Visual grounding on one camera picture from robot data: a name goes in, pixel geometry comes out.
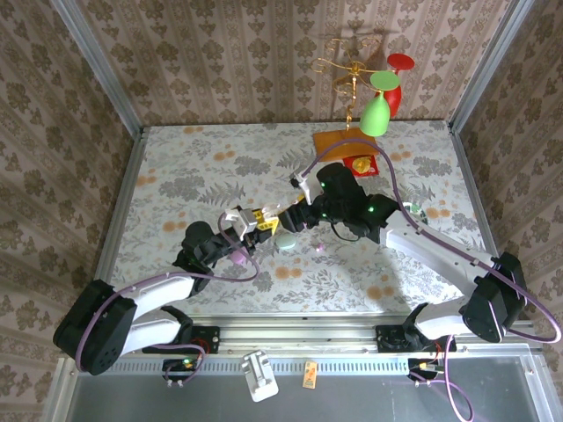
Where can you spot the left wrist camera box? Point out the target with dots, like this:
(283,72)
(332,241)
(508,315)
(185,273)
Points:
(241,222)

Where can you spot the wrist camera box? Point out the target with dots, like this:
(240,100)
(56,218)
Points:
(241,222)
(304,186)

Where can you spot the red snack packet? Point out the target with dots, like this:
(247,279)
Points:
(363,165)

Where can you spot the leaf pattern bowl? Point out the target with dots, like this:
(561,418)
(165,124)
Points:
(418,213)

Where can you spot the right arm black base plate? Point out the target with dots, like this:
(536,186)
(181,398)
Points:
(387,338)

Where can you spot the purple earbud charging case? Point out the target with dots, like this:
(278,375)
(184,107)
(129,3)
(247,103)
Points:
(239,258)

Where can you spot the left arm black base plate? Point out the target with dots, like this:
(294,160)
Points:
(206,338)

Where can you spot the red wine glass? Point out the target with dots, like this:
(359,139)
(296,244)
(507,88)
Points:
(401,61)

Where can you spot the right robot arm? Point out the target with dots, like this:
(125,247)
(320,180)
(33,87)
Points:
(431,250)

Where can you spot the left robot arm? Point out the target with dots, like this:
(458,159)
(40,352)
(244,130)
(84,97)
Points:
(158,285)

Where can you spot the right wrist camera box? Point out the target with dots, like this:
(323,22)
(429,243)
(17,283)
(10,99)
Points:
(304,186)

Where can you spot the aluminium side rail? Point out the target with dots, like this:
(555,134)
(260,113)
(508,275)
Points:
(466,176)
(132,176)

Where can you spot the small orange tag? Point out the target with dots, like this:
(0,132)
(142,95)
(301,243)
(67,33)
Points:
(310,374)

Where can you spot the small black controller board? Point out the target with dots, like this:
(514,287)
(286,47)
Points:
(180,365)
(418,365)

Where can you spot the white plastic bracket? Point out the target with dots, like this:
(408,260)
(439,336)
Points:
(259,378)

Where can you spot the aluminium frame post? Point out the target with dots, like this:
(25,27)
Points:
(488,66)
(101,66)

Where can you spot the green wine glass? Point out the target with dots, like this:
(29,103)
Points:
(375,116)

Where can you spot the grey metal lower panel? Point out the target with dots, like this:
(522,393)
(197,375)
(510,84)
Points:
(352,400)

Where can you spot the long aluminium base rail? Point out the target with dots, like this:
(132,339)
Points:
(299,334)

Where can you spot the green earbud charging case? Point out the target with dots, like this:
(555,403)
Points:
(286,243)

